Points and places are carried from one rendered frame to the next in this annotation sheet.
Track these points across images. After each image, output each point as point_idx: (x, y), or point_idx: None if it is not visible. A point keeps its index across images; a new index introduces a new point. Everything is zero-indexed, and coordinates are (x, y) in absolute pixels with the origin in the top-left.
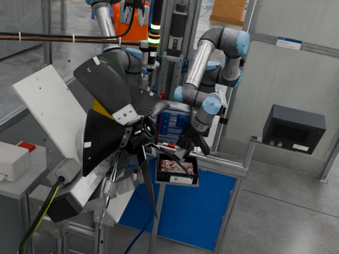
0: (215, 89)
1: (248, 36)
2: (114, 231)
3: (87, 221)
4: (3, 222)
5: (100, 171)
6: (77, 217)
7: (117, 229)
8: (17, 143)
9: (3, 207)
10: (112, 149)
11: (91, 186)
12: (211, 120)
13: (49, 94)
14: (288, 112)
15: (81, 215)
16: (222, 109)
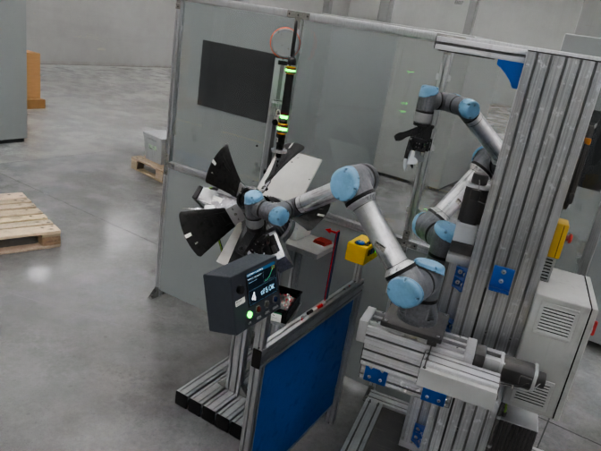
0: (412, 309)
1: (342, 171)
2: (325, 435)
3: (346, 416)
4: (303, 303)
5: (226, 204)
6: (353, 410)
7: (328, 439)
8: (342, 249)
9: (308, 290)
10: (230, 190)
11: (212, 200)
12: (245, 211)
13: (292, 169)
14: (252, 259)
15: (357, 412)
16: (419, 368)
